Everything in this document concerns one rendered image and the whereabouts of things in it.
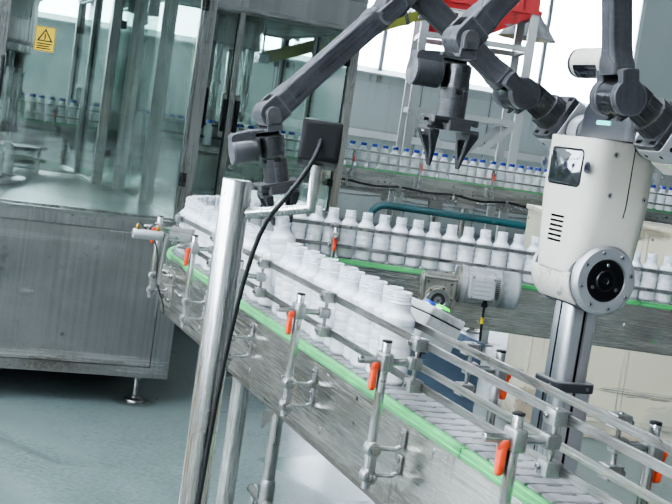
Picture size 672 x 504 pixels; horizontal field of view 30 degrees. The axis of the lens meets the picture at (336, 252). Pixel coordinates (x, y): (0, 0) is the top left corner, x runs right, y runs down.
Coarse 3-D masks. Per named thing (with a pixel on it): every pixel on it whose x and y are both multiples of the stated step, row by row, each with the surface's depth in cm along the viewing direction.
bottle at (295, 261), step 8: (296, 248) 276; (304, 248) 276; (296, 256) 276; (288, 264) 276; (296, 264) 276; (288, 280) 276; (288, 288) 276; (280, 296) 277; (288, 296) 276; (280, 312) 277
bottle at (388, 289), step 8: (384, 288) 228; (392, 288) 226; (400, 288) 227; (384, 296) 227; (384, 304) 227; (376, 312) 227; (384, 312) 226; (376, 328) 227; (376, 336) 227; (376, 344) 227; (376, 352) 227; (368, 368) 228
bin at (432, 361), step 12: (468, 336) 329; (432, 360) 317; (444, 360) 318; (408, 372) 315; (420, 372) 316; (444, 372) 318; (456, 372) 320; (432, 384) 318; (456, 396) 321; (468, 408) 322; (264, 420) 310
